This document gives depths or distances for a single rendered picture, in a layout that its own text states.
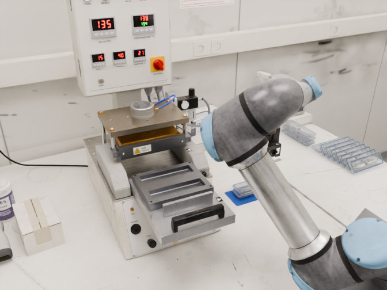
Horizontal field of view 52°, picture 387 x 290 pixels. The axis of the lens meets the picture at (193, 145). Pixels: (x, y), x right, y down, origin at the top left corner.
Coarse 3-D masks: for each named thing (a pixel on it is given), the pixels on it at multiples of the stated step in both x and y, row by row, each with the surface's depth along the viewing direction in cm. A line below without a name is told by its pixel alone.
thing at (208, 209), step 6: (216, 204) 106; (222, 204) 106; (198, 210) 104; (204, 210) 104; (210, 210) 104; (216, 210) 105; (222, 210) 106; (174, 216) 102; (180, 216) 102; (186, 216) 102; (192, 216) 102; (198, 216) 103; (204, 216) 104; (210, 216) 105; (222, 216) 107; (174, 222) 100; (180, 222) 101; (186, 222) 102; (174, 228) 101
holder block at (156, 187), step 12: (168, 168) 125; (180, 168) 126; (192, 168) 125; (144, 180) 122; (156, 180) 122; (168, 180) 119; (180, 180) 119; (192, 180) 120; (204, 180) 119; (144, 192) 114; (156, 192) 116; (168, 192) 116; (180, 192) 114; (192, 192) 114; (204, 192) 116; (156, 204) 110
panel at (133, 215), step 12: (132, 204) 123; (132, 216) 123; (144, 216) 125; (144, 228) 125; (132, 240) 123; (144, 240) 125; (156, 240) 126; (180, 240) 130; (132, 252) 123; (144, 252) 125
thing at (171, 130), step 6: (138, 132) 133; (144, 132) 133; (150, 132) 133; (156, 132) 134; (162, 132) 134; (168, 132) 134; (174, 132) 134; (120, 138) 130; (126, 138) 130; (132, 138) 130; (138, 138) 130; (144, 138) 130; (150, 138) 130; (156, 138) 131; (120, 144) 127; (126, 144) 127
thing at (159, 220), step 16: (208, 192) 111; (144, 208) 112; (160, 208) 111; (176, 208) 108; (192, 208) 110; (224, 208) 111; (160, 224) 105; (192, 224) 105; (208, 224) 106; (224, 224) 109; (160, 240) 102; (176, 240) 103
